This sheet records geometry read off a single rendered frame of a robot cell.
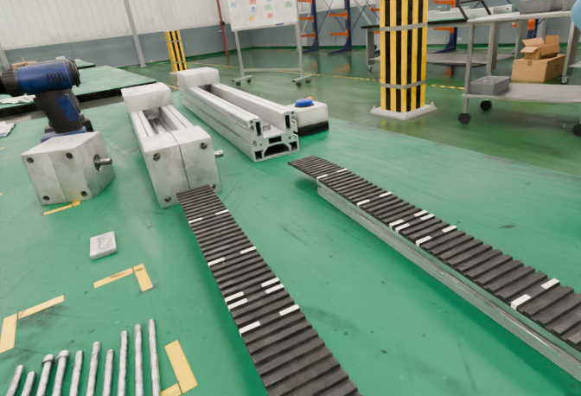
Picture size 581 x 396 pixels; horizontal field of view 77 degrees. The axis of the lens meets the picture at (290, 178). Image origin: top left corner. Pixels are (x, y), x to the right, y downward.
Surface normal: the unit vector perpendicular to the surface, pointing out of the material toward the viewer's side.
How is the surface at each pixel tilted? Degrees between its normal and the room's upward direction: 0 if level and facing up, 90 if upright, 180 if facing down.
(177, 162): 90
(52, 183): 90
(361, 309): 0
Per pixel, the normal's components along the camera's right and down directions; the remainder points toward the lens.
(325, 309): -0.11, -0.91
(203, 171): 0.43, 0.32
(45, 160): 0.06, 0.39
